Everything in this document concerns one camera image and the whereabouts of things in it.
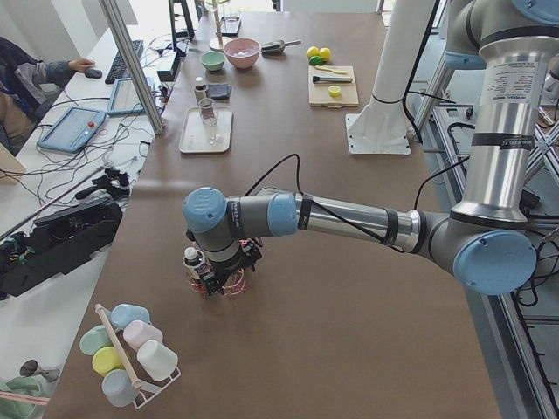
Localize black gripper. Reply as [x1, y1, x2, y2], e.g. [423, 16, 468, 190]
[204, 237, 262, 296]

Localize tea bottle white cap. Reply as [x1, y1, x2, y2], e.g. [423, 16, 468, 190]
[194, 76, 208, 104]

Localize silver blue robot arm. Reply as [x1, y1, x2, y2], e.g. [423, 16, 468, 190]
[183, 1, 558, 295]

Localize pink plastic cup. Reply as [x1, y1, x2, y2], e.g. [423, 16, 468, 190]
[122, 319, 163, 351]

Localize white plastic cup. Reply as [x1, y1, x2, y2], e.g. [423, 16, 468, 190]
[136, 340, 178, 381]

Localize white cup rack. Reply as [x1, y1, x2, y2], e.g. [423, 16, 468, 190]
[94, 304, 181, 409]

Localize mint plastic cup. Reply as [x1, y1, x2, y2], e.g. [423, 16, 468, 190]
[79, 325, 113, 355]

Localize yellow plastic cup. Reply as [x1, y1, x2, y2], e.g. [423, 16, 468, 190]
[92, 346, 124, 377]

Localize grey blue plastic cup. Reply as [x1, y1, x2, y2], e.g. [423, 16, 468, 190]
[101, 369, 139, 408]

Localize cream rabbit tray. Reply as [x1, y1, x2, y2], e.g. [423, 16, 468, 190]
[178, 106, 233, 154]

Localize black open equipment case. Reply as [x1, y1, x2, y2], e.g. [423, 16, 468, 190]
[1, 198, 122, 299]

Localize clear wine glass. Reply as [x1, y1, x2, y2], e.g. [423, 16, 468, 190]
[198, 98, 222, 145]

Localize grey folded cloth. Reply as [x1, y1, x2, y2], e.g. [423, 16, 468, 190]
[207, 83, 232, 100]

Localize blue teach pendant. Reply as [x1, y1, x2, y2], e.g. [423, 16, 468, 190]
[38, 106, 107, 153]
[107, 78, 144, 116]

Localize mint green bowl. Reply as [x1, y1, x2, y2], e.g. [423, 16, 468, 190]
[200, 51, 225, 72]

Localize halved lemon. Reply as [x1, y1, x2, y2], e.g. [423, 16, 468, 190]
[328, 86, 342, 97]

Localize steel muddler black tip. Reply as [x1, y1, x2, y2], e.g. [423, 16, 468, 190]
[312, 75, 353, 84]

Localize bamboo cutting board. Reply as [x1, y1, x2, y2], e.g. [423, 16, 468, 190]
[308, 65, 359, 107]

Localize pink bowl of ice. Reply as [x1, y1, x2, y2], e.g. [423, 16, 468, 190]
[224, 38, 261, 70]

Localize black keyboard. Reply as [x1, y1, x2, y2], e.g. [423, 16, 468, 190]
[105, 40, 143, 85]

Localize yellow plastic knife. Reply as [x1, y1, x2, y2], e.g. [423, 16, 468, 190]
[314, 65, 349, 75]

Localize wooden glass drying stand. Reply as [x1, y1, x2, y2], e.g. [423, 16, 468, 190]
[203, 0, 231, 52]

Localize black computer mouse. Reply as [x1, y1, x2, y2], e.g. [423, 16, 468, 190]
[84, 67, 103, 79]

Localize metal ice scoop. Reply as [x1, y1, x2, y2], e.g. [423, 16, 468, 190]
[261, 39, 302, 55]

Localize green lime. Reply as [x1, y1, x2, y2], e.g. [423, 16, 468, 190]
[319, 47, 332, 62]

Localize person at desk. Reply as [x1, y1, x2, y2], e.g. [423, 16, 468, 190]
[1, 38, 95, 155]

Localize copper wire bottle basket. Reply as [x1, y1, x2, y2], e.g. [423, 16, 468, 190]
[183, 258, 247, 298]

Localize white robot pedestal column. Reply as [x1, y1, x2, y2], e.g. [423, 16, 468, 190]
[346, 0, 438, 155]

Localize black wire glass rack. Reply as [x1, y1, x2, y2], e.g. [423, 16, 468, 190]
[220, 17, 241, 38]

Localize aluminium frame post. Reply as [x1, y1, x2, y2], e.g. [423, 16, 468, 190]
[99, 0, 164, 134]

